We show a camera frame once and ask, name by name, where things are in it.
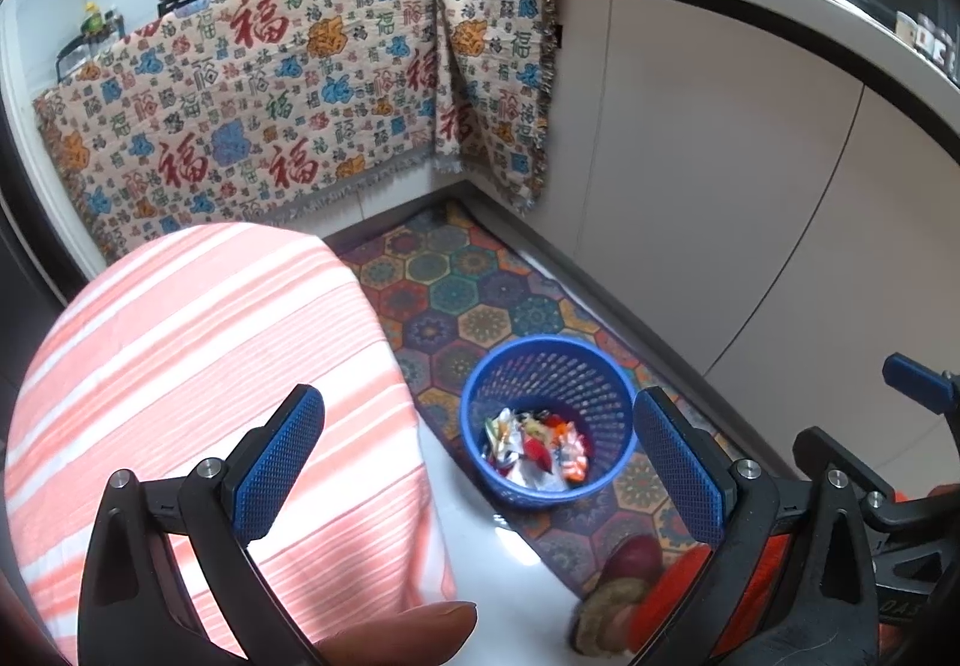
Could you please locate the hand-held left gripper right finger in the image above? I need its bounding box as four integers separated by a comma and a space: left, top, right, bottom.
622, 386, 882, 666

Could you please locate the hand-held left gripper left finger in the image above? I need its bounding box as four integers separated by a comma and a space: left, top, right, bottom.
77, 383, 327, 666

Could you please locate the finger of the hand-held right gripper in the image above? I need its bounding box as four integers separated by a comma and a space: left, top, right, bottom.
793, 426, 899, 526
883, 352, 960, 416

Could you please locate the red orange plastic wrapper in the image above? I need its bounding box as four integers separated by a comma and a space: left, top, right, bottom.
525, 415, 593, 483

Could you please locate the blue plastic mesh basket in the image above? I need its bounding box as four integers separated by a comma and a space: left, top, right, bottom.
460, 334, 640, 513

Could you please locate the green yellow snack wrapper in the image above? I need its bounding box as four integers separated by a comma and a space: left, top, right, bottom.
484, 409, 526, 468

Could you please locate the person's left hand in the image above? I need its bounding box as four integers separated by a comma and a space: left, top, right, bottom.
315, 601, 479, 666

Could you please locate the orange white striped tablecloth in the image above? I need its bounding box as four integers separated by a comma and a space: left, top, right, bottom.
4, 223, 458, 663

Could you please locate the red and tan slipper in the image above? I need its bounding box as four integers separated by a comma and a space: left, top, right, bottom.
574, 535, 668, 656

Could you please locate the hexagon patterned floor mat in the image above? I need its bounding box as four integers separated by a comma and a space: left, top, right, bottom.
334, 199, 751, 599

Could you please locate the kitchen counter cabinet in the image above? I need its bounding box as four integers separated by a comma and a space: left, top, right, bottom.
465, 0, 960, 487

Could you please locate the large printed blanket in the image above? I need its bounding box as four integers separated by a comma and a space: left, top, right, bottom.
31, 0, 443, 266

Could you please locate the narrow printed blanket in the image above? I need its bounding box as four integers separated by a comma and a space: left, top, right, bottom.
433, 0, 563, 215

